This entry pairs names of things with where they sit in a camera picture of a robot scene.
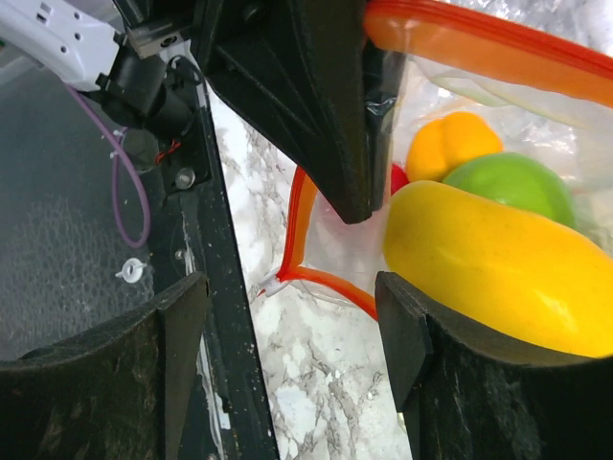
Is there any clear orange-zip bag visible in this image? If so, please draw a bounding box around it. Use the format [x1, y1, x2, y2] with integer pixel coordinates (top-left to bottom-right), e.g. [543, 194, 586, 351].
[258, 0, 613, 322]

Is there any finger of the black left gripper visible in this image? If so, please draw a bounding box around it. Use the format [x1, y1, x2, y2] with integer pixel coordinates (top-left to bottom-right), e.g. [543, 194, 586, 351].
[192, 0, 397, 224]

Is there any orange toy bell pepper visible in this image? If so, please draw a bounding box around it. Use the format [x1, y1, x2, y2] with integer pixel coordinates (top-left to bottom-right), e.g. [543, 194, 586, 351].
[405, 111, 504, 182]

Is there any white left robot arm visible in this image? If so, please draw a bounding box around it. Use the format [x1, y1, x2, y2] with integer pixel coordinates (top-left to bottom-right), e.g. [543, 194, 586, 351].
[1, 1, 402, 223]

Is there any green toy apple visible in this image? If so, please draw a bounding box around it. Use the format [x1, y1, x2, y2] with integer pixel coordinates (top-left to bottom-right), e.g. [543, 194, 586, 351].
[443, 151, 577, 228]

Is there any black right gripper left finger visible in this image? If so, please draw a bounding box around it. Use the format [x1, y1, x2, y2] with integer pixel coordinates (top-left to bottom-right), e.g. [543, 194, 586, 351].
[1, 272, 210, 459]

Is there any red toy apple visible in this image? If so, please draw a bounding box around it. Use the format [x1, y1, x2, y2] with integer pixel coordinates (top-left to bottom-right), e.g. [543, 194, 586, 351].
[390, 163, 409, 196]

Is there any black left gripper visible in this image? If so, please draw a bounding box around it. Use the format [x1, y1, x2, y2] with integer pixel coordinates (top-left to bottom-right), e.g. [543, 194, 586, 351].
[95, 1, 202, 139]

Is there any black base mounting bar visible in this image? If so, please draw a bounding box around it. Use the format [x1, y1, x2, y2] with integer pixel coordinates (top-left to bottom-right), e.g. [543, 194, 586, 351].
[144, 86, 279, 459]

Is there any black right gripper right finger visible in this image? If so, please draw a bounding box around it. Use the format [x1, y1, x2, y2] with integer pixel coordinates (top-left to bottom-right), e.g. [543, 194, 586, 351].
[375, 272, 612, 459]

